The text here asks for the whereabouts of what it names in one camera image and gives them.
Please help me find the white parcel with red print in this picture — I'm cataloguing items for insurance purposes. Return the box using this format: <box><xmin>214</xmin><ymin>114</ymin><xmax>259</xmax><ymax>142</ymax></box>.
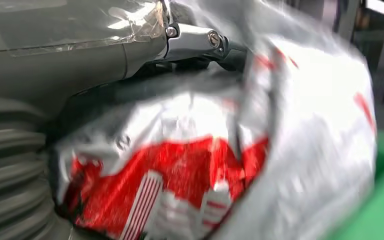
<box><xmin>47</xmin><ymin>0</ymin><xmax>378</xmax><ymax>240</ymax></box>

